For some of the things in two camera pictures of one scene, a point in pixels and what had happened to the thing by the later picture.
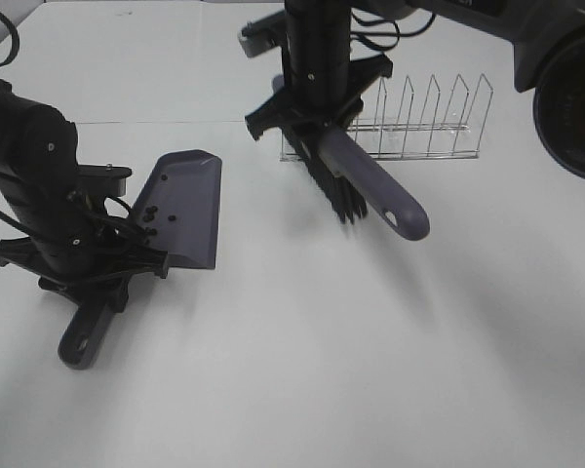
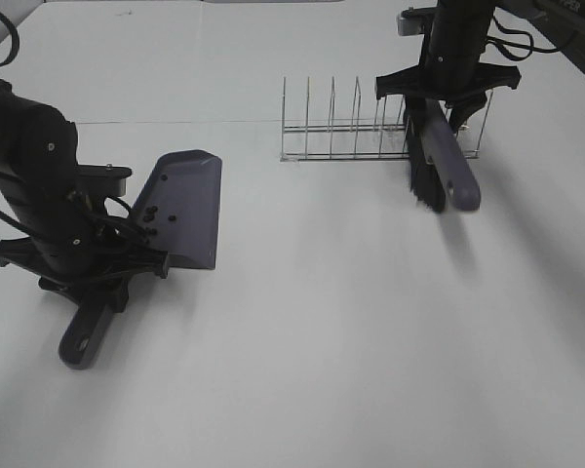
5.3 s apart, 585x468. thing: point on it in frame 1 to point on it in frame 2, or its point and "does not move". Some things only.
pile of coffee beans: x=150 y=214 does not move
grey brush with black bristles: x=352 y=177 to x=441 y=171
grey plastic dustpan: x=177 y=209 does not move
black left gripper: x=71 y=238 does not move
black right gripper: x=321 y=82 to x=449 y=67
